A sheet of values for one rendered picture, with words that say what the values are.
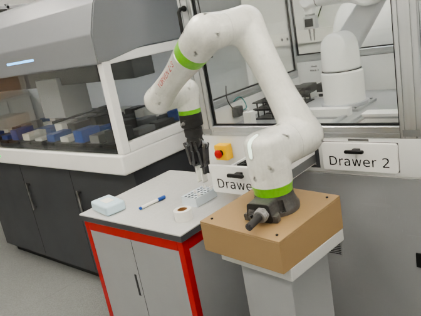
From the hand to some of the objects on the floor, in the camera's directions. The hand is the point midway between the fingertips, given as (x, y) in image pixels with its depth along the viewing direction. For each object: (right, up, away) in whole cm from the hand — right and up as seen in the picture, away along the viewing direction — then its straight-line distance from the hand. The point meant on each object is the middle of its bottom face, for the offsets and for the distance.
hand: (201, 173), depth 195 cm
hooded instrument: (-57, -55, +162) cm, 181 cm away
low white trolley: (+1, -82, +30) cm, 87 cm away
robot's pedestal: (+40, -91, -26) cm, 102 cm away
